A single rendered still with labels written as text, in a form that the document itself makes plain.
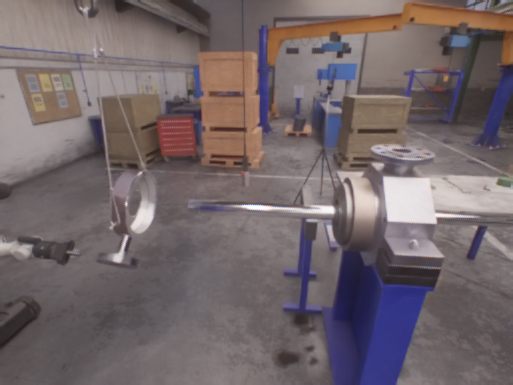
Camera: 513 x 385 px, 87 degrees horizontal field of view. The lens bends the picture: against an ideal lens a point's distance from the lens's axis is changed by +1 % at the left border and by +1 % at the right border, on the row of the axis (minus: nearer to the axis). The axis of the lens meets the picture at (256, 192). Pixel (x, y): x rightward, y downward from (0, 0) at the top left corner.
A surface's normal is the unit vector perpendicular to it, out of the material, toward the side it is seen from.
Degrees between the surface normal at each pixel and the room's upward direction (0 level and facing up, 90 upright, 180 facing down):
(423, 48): 90
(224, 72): 90
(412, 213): 45
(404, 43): 90
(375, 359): 90
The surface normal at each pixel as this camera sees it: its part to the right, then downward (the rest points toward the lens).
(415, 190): -0.07, -0.36
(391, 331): -0.11, 0.40
